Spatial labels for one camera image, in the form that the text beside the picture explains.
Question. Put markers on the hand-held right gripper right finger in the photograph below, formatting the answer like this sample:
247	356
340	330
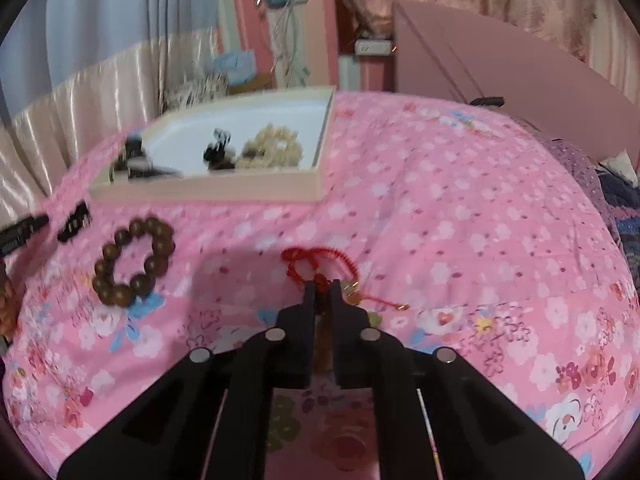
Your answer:
352	345

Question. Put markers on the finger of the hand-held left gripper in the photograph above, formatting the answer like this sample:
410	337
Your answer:
22	234
72	220

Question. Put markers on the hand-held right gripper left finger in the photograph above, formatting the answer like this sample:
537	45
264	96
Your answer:
295	340

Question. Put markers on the black hair claw clip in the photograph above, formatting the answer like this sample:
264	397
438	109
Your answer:
145	171

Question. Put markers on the dark carved pendant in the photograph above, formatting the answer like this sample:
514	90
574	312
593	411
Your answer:
218	156

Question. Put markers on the white shallow tray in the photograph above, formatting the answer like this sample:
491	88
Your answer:
280	110

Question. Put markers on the person's left hand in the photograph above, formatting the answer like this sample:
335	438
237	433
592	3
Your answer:
5	305

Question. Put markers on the cream satin cloth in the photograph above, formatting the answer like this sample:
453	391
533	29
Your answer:
75	105

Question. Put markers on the patterned gift bag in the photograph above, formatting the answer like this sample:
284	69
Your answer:
197	92

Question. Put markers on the blue curtain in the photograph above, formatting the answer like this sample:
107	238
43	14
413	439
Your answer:
100	10

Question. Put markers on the light blue gift bag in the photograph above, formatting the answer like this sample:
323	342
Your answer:
235	65

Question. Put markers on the wooden bedside table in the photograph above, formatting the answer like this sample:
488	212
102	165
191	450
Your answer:
252	83

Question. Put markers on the small black object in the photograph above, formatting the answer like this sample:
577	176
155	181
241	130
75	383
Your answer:
487	101

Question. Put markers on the purple dotted pillow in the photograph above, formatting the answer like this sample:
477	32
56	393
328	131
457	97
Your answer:
575	170

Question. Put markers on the white power strip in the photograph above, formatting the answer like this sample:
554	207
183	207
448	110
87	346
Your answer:
372	47

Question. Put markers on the dark blue blanket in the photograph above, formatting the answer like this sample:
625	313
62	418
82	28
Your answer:
625	220

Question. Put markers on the pink headboard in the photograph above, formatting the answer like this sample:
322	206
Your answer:
475	50

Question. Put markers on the pink patterned curtain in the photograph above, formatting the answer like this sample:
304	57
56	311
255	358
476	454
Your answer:
500	0

